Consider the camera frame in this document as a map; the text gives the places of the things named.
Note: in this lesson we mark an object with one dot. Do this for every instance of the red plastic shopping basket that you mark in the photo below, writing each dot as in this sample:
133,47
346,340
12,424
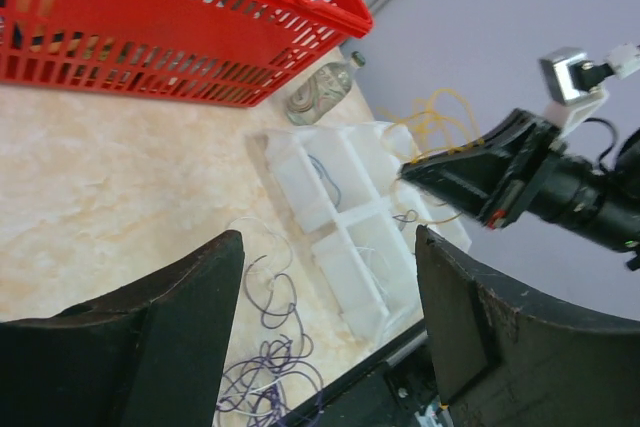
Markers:
220,52

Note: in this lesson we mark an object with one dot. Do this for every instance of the clear plastic bottle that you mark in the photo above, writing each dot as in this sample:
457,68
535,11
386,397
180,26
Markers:
323,90

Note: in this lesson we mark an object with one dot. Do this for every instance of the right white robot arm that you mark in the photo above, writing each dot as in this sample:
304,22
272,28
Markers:
592,201

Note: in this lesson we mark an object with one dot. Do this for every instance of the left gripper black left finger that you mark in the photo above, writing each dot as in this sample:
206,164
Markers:
150,353

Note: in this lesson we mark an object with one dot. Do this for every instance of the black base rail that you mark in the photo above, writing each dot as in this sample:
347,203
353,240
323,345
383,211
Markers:
394,386

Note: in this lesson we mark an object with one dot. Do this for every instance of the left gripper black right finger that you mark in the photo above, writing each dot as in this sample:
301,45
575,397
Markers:
507,354

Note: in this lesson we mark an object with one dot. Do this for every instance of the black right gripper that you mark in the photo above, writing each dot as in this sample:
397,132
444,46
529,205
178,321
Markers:
494,178

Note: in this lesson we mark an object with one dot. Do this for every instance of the white compartment tray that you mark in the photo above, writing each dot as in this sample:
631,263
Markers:
343,189

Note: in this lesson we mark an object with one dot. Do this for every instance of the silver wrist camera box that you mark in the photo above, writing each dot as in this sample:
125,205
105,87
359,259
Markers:
559,70

